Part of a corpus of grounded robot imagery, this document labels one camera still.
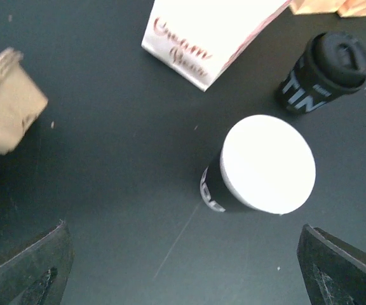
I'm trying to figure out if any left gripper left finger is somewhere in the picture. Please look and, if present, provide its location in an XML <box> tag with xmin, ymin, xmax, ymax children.
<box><xmin>0</xmin><ymin>221</ymin><xmax>75</xmax><ymax>304</ymax></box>

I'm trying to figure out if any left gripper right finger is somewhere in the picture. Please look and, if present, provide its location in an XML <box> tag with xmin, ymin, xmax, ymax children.
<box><xmin>297</xmin><ymin>224</ymin><xmax>366</xmax><ymax>304</ymax></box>

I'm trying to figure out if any black coffee lid front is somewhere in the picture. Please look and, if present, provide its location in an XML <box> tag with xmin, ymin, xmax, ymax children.
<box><xmin>309</xmin><ymin>31</ymin><xmax>366</xmax><ymax>94</ymax></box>

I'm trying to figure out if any printed Cream Bear paper bag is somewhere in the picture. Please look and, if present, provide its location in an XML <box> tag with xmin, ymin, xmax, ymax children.
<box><xmin>141</xmin><ymin>0</ymin><xmax>290</xmax><ymax>91</ymax></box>

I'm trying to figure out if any single black paper cup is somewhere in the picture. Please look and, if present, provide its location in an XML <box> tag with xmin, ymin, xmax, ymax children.
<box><xmin>275</xmin><ymin>49</ymin><xmax>341</xmax><ymax>114</ymax></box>

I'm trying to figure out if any middle orange paper bag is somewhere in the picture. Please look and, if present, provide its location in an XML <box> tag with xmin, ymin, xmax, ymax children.
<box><xmin>337</xmin><ymin>0</ymin><xmax>366</xmax><ymax>18</ymax></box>

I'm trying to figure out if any orange paper bag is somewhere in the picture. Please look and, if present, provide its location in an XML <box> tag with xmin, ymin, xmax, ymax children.
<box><xmin>337</xmin><ymin>0</ymin><xmax>366</xmax><ymax>18</ymax></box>
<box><xmin>289</xmin><ymin>0</ymin><xmax>346</xmax><ymax>15</ymax></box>

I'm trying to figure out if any left orange paper bag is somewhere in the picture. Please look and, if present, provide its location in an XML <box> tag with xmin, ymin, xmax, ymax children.
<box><xmin>289</xmin><ymin>0</ymin><xmax>346</xmax><ymax>15</ymax></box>

